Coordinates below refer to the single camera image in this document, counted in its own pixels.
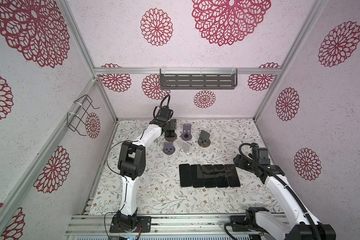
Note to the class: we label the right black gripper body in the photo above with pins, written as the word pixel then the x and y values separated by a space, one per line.
pixel 245 163

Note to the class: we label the black phone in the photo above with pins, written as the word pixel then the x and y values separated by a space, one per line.
pixel 220 176
pixel 185 175
pixel 197 176
pixel 171 129
pixel 209 176
pixel 232 176

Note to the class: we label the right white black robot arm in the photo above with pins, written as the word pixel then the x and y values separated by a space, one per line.
pixel 302 224

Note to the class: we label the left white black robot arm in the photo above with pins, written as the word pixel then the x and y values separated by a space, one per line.
pixel 132 160

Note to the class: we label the wooden round stand back left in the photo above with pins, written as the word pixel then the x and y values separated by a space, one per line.
pixel 171 139

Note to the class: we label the wooden round stand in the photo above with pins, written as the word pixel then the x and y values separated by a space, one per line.
pixel 171 139
pixel 204 139

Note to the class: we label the grey round stand back centre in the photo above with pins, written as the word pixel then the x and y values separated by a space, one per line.
pixel 186 134

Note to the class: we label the grey round stand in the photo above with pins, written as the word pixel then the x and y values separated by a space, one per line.
pixel 186 134
pixel 169 148

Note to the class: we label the grey round stand front left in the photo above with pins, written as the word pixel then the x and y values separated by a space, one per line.
pixel 169 148

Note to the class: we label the wooden round stand back right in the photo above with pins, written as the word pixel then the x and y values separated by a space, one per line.
pixel 204 139

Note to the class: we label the white stand front right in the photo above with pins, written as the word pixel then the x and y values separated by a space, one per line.
pixel 186 148

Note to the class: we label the grey slotted wall shelf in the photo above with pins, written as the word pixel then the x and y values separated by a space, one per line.
pixel 197 81

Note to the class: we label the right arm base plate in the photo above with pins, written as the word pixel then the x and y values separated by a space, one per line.
pixel 239 220

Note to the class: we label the black wire wall rack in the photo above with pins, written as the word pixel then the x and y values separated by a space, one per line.
pixel 84 121

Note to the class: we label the aluminium front rail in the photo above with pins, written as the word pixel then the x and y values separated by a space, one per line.
pixel 179 224

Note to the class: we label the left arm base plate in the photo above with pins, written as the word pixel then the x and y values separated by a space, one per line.
pixel 130 224

